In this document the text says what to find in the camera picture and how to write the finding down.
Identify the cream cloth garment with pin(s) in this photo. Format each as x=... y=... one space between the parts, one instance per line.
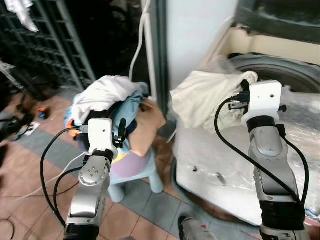
x=205 y=97

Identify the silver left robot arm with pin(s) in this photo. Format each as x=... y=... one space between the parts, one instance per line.
x=92 y=185

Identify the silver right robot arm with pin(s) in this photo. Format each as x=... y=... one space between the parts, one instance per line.
x=272 y=165

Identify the plastic-wrapped washing machine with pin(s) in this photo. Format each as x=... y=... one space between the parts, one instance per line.
x=235 y=165

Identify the light blue garment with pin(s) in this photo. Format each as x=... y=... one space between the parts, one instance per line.
x=131 y=112

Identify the purple garment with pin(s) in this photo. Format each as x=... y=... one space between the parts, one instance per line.
x=131 y=165

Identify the brown garment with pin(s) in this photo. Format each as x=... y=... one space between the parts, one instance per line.
x=149 y=122

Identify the white cloth garment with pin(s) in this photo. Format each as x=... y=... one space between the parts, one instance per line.
x=102 y=95

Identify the pale blue plastic stool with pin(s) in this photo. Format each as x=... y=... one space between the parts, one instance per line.
x=150 y=175

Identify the orange and blue small object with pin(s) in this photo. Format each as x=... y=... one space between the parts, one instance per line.
x=44 y=113

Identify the white power strip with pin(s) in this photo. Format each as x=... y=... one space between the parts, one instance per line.
x=32 y=129

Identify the black metal grille gate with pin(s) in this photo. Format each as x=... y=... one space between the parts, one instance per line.
x=35 y=55

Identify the pink and blue basin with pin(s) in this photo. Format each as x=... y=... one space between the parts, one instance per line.
x=313 y=214

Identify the white hanging rag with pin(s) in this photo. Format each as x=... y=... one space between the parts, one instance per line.
x=22 y=12

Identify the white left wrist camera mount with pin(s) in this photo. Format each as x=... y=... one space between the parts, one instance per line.
x=101 y=134

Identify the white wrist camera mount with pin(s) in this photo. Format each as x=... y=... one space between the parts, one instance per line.
x=264 y=100
x=101 y=134

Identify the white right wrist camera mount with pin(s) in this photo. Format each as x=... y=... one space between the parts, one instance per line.
x=264 y=100

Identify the grey door frame post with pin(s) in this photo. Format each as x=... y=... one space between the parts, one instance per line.
x=160 y=50

